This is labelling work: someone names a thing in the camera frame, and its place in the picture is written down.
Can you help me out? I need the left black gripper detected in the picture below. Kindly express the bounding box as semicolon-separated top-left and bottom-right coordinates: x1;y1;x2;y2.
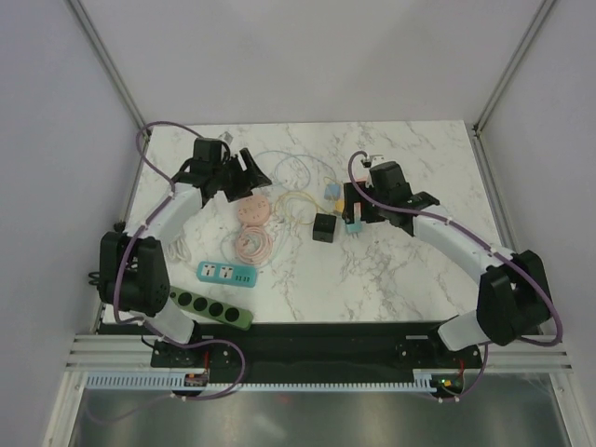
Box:
212;149;271;203

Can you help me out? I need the blue plug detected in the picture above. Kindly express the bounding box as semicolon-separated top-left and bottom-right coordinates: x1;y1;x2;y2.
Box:
324;183;341;201

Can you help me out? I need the teal plug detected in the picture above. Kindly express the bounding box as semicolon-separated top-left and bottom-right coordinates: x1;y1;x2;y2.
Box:
345;221;363;238

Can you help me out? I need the pink round power socket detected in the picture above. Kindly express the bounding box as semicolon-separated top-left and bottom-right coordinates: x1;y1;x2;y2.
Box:
237;195;271;226

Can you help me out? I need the black cube adapter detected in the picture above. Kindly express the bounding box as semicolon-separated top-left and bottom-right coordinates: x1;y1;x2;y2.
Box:
312;213;336;243

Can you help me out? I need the teal power strip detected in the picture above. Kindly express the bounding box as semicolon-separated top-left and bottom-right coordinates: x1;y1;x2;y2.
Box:
196;262;257;288

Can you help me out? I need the green power strip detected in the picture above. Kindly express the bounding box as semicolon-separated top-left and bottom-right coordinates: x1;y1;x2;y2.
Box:
169;287;253;331

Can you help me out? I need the pink cube plug adapter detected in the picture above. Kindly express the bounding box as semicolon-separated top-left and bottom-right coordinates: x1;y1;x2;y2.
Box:
351;202;361;224

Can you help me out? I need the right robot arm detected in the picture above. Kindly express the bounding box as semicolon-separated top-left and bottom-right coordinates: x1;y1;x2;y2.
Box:
342;151;562;367

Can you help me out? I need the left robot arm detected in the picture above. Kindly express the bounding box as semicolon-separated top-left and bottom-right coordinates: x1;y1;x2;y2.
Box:
96;137;272;366

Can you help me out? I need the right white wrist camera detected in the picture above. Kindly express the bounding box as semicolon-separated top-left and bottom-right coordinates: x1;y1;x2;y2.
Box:
360;155;386;188

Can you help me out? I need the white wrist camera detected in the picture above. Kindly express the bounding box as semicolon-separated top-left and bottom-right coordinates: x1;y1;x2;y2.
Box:
360;155;386;188
219;131;234;144

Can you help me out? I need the yellow thin cable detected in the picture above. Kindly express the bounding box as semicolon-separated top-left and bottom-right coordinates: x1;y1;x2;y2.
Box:
277;176;345;229

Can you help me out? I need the light blue thin cable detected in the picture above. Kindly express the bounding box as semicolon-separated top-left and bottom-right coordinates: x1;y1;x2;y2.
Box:
255;149;339;206

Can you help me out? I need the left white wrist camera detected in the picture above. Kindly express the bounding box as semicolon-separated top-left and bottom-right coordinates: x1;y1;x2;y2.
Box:
219;131;234;144

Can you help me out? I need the pink coiled cable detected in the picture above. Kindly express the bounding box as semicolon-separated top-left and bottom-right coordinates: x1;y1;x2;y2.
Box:
235;225;274;263

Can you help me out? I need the white coiled cable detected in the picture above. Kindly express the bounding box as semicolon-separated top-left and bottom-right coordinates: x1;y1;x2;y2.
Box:
166;232;193;264

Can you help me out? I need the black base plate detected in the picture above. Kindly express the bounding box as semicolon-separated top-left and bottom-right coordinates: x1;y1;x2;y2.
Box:
151;322;481;385

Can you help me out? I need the white slotted cable duct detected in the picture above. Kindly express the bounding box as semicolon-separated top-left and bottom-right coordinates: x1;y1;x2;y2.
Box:
85;370;437;393

